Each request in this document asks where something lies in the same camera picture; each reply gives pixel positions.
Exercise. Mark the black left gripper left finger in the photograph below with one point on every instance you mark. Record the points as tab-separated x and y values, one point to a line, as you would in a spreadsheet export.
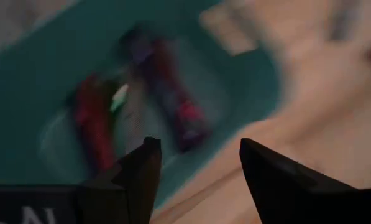
132	189

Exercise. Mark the teal plastic bin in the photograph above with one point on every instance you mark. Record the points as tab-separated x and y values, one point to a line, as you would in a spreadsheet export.
26	87

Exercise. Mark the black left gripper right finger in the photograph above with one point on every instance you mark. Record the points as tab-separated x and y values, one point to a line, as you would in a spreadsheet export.
281	189

